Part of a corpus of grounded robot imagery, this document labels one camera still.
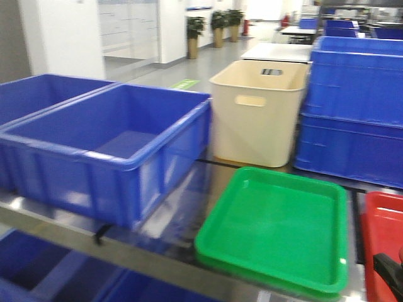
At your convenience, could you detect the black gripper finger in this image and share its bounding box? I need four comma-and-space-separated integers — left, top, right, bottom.
373, 253, 402, 301

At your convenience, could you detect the red plastic tray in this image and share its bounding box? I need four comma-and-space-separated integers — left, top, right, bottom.
361, 191, 402, 301

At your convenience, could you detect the green plastic tray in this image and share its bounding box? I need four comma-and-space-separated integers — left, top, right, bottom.
195, 167, 348, 296

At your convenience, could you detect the stacked lower blue crate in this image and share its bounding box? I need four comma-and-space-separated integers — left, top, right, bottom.
294, 111, 403, 189

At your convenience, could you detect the stacked blue crate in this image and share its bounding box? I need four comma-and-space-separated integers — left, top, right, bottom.
294, 111, 403, 189
303, 36, 402, 125

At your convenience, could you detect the stacked upper blue crate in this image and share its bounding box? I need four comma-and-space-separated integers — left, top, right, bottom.
303, 36, 402, 125

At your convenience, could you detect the cream plastic basket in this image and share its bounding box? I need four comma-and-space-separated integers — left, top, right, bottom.
210, 60, 310, 167

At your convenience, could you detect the red fire extinguisher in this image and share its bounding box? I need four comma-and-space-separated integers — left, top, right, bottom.
242, 20, 249, 36

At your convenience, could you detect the blue bin front on shelf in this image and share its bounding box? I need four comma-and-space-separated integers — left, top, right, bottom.
1, 84, 211, 228

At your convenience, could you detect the potted plant right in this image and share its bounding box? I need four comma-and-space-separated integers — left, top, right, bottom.
226, 9, 244, 43

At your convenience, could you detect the potted plant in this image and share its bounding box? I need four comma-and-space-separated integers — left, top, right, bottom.
210, 10, 227, 48
186, 16, 205, 59
226, 9, 244, 43

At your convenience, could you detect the potted plant middle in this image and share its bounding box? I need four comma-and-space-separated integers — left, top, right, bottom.
210, 10, 227, 48

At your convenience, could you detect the potted plant left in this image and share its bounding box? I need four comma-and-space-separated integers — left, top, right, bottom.
186, 16, 205, 59

